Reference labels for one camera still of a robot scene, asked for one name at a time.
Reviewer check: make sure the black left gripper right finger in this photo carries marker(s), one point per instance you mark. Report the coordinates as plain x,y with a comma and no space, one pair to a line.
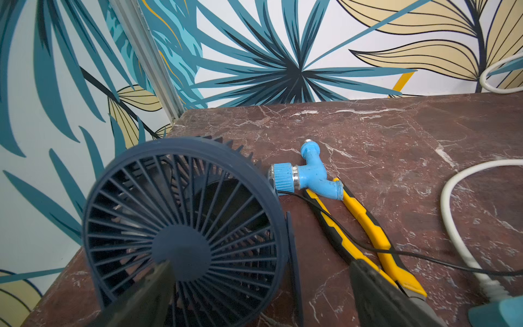
379,303

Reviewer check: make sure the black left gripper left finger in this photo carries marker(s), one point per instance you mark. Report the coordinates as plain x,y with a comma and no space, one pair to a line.
139,298

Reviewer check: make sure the blue power strip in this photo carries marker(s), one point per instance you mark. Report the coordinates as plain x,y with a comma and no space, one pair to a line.
507,313

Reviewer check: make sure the dark blue desk fan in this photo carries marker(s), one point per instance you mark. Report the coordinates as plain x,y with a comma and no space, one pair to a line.
202,213

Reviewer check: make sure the yellow black pliers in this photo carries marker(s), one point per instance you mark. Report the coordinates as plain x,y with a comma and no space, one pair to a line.
380,255

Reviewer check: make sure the blue plastic pipe fitting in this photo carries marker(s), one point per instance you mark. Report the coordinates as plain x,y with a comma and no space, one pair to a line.
287,177

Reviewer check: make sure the aluminium frame post left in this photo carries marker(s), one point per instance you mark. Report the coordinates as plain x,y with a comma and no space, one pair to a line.
134,24

